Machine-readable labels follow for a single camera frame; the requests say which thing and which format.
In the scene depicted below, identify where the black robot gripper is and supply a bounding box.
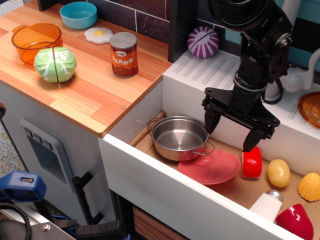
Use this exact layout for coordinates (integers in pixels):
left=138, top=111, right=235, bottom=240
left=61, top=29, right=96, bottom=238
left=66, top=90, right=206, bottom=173
left=202, top=73, right=281, bottom=152

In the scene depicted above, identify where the orange beans can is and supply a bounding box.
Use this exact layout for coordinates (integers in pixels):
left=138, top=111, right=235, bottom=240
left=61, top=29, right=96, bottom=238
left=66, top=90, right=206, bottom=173
left=109, top=32, right=139, bottom=78

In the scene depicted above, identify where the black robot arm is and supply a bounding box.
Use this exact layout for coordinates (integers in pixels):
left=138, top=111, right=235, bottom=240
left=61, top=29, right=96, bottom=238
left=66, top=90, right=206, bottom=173
left=202, top=0, right=293, bottom=152

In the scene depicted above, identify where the stainless steel pot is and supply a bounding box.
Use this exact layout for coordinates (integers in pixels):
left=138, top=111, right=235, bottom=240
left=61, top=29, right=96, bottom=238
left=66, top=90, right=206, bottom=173
left=147, top=115, right=216, bottom=162

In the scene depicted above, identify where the orange transparent pot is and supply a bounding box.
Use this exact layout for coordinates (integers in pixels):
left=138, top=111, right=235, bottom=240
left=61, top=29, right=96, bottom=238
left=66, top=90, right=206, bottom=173
left=11, top=23, right=63, bottom=66

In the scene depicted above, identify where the red cheese wheel toy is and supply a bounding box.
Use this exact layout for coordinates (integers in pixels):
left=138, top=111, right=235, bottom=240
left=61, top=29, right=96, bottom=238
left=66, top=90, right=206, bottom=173
left=242, top=146, right=262, bottom=179

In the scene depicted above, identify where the pink plastic plate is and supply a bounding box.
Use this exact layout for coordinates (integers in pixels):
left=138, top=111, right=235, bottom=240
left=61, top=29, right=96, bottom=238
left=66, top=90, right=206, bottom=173
left=178, top=149, right=241, bottom=185

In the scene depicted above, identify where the yellow toy potato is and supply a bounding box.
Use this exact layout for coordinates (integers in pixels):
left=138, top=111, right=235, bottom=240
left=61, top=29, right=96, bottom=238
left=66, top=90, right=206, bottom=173
left=267, top=159, right=291, bottom=188

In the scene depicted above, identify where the white toy sink unit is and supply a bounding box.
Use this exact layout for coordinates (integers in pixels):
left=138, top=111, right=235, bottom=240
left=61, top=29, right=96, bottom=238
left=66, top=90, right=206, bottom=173
left=98, top=51, right=320, bottom=240

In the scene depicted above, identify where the grey toy faucet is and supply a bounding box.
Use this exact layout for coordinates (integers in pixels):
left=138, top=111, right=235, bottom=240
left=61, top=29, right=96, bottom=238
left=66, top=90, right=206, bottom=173
left=264, top=0, right=320, bottom=104

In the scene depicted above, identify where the orange transparent lid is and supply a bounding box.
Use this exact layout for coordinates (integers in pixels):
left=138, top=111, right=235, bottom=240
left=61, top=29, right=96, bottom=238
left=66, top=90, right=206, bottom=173
left=297, top=91, right=320, bottom=129

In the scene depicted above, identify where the white salt shaker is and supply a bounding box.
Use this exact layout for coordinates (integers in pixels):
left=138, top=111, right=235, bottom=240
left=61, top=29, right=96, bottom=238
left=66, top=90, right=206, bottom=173
left=249, top=189, right=284, bottom=222

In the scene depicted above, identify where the wooden rolling pin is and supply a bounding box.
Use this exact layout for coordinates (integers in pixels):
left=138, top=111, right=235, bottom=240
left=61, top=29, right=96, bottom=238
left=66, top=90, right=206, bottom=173
left=129, top=111, right=166, bottom=147

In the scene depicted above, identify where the purple toy cabbage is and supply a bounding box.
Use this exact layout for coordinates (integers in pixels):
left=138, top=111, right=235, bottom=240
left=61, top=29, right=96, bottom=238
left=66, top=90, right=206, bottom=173
left=187, top=26, right=220, bottom=59

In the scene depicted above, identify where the yellow toy corn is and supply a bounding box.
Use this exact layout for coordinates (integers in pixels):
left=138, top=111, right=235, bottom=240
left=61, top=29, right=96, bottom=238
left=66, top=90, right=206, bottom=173
left=297, top=172, right=320, bottom=202

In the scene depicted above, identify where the red toy pepper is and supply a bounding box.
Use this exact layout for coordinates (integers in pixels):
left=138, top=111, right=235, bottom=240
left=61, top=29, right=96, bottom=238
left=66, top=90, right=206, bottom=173
left=275, top=203, right=314, bottom=240

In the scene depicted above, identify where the wooden counter top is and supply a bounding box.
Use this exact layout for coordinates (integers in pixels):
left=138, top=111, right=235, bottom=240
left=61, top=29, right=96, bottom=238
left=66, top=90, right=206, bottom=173
left=0, top=0, right=171, bottom=138

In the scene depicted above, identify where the toy fried egg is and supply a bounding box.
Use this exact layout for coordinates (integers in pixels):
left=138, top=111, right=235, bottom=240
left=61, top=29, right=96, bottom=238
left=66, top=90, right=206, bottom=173
left=84, top=27, right=114, bottom=45

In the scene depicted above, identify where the grey toy oven door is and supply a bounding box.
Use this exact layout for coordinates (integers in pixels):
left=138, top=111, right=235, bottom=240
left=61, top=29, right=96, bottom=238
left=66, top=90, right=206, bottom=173
left=20, top=118, right=75, bottom=194

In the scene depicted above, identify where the green toy cabbage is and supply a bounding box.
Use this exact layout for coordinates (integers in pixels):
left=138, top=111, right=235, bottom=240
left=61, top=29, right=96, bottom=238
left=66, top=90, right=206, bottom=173
left=33, top=47, right=78, bottom=83

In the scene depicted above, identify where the teal plastic bowl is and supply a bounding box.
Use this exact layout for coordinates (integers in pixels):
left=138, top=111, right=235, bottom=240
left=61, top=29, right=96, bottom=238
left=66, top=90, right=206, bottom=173
left=59, top=1, right=98, bottom=30

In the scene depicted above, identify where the blue clamp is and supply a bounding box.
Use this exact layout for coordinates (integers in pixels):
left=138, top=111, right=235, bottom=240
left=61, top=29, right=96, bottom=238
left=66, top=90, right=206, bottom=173
left=0, top=170, right=47, bottom=202

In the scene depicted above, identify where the black oven handle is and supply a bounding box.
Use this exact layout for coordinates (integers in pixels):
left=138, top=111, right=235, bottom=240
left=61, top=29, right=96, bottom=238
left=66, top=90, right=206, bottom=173
left=71, top=172, right=104, bottom=225

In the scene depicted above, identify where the metal bracket with screw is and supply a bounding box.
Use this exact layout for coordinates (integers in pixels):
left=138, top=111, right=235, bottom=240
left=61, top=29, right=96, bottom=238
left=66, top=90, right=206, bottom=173
left=31, top=222, right=74, bottom=240

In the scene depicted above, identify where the black cable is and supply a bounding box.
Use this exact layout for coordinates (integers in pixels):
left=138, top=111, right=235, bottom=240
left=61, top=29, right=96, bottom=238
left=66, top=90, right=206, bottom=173
left=0, top=201, right=33, bottom=240

